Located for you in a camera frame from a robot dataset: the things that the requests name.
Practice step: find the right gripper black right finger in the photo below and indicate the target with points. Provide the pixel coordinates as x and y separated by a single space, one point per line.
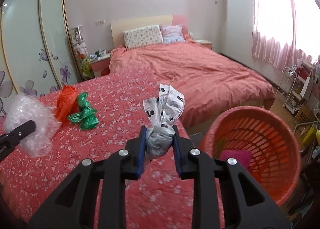
224 190

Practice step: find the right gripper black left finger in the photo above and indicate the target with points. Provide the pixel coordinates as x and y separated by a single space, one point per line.
93 194

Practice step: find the clear bubble wrap bag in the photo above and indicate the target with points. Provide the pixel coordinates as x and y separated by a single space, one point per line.
25 108

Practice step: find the magenta plastic bag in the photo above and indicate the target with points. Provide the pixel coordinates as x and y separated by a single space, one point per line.
242 156

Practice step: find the orange plastic bag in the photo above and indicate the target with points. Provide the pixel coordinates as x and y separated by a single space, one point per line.
66 103

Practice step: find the green plastic bag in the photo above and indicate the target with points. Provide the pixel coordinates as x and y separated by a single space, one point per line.
85 116

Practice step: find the white black-print plastic bag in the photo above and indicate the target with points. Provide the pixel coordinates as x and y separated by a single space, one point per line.
162 112

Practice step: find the orange plastic laundry basket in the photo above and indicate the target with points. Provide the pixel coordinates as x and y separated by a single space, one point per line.
275 162

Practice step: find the red floral bedspread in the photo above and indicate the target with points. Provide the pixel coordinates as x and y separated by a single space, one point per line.
159 199

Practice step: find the sliding flower wardrobe doors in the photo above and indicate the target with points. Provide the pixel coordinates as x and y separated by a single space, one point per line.
36 53

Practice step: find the plush toy display tube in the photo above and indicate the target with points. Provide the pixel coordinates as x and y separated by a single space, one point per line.
81 54

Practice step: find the pink white nightstand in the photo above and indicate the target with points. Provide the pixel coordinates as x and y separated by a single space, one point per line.
101 66

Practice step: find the salmon pink duvet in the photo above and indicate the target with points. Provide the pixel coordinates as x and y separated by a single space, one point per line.
210 82

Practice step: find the beige pink headboard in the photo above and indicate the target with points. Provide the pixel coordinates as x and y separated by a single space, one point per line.
119 27

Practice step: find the far side nightstand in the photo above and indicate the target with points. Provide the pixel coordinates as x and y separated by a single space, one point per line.
205 43

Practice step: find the floral white pillow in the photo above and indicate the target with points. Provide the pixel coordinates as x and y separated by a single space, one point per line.
143 36

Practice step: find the pink window curtain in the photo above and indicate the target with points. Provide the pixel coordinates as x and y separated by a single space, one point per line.
286 31

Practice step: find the pink striped pillow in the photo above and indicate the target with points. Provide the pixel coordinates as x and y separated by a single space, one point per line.
172 33

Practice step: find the white wire shelf rack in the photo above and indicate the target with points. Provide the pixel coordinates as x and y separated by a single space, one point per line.
290 87

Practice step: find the white wall socket plate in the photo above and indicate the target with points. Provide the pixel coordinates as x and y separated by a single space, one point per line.
100 22

